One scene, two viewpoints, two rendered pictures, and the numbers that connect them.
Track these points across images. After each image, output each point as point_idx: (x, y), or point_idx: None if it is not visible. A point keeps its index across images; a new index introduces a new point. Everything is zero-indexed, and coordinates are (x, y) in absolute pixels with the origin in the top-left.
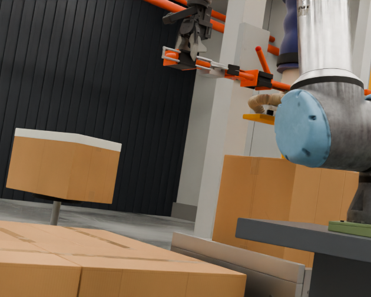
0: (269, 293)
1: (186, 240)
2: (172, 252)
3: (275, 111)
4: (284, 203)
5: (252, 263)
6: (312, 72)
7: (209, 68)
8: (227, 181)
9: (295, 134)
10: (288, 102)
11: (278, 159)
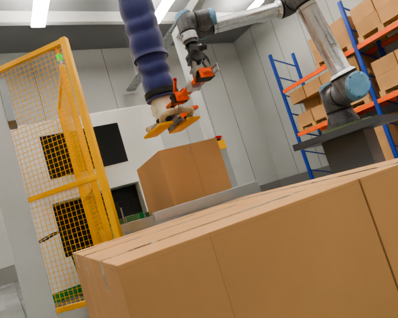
0: None
1: (171, 210)
2: (186, 215)
3: (175, 118)
4: (220, 161)
5: (231, 194)
6: (351, 66)
7: (201, 83)
8: (170, 166)
9: (363, 86)
10: (355, 76)
11: (204, 141)
